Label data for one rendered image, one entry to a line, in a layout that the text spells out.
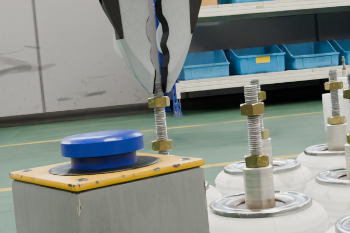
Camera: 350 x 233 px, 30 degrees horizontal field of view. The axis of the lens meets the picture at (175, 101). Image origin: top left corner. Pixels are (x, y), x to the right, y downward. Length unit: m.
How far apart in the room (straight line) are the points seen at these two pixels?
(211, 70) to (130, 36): 4.33
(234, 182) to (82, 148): 0.34
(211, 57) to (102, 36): 0.92
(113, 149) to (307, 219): 0.20
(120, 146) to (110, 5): 0.26
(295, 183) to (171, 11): 0.20
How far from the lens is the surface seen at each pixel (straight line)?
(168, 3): 0.57
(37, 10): 5.50
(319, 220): 0.47
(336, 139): 0.73
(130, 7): 0.56
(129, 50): 0.55
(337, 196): 0.54
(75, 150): 0.30
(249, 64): 4.92
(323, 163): 0.70
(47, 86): 5.47
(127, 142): 0.30
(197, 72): 4.85
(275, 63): 4.98
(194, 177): 0.31
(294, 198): 0.49
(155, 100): 0.56
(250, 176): 0.48
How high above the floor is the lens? 0.36
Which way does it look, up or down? 3 degrees down
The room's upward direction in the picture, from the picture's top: 5 degrees counter-clockwise
